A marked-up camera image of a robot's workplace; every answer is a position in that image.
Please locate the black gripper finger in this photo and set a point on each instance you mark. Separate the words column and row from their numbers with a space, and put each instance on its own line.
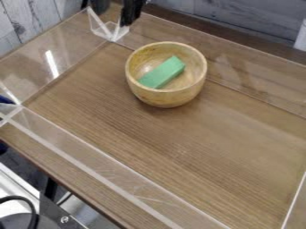
column 100, row 5
column 131, row 11

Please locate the green rectangular block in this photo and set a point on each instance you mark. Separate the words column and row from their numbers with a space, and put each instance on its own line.
column 163, row 73

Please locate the light brown wooden bowl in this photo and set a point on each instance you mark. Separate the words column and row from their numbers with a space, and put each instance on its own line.
column 184, row 86

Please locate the black table leg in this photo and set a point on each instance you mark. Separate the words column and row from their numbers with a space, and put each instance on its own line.
column 51, row 188

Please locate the clear acrylic enclosure wall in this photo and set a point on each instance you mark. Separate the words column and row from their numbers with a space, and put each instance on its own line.
column 216, row 164

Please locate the black metal bracket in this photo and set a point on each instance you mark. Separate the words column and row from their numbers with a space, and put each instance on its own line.
column 55, row 218

